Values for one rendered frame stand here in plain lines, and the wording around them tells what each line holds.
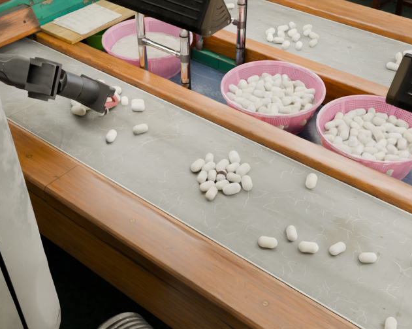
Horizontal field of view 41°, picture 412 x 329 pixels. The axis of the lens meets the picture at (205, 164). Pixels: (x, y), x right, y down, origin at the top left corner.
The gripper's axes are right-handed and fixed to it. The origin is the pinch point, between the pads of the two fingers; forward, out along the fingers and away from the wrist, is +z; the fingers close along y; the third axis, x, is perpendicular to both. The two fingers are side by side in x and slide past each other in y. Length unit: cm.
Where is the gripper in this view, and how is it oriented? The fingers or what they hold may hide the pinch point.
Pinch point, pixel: (115, 101)
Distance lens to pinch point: 139.1
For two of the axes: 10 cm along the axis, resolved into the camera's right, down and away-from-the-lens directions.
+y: -7.7, -3.9, 5.1
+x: -4.0, 9.1, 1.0
